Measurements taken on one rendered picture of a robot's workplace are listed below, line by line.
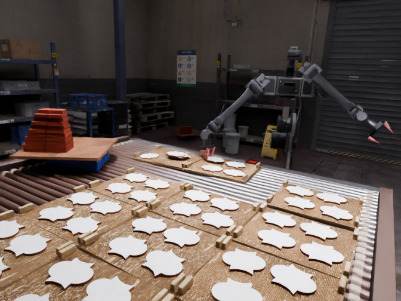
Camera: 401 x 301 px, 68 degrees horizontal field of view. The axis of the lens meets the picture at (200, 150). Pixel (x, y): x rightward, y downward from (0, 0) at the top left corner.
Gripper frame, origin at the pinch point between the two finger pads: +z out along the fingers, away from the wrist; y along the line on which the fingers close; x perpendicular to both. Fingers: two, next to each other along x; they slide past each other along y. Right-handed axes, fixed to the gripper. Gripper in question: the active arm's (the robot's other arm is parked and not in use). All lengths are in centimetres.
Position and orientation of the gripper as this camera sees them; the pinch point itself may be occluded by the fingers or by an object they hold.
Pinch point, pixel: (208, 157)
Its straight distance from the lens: 211.5
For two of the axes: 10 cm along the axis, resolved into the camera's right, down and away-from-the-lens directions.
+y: -4.7, 1.9, -8.6
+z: 1.1, 9.8, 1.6
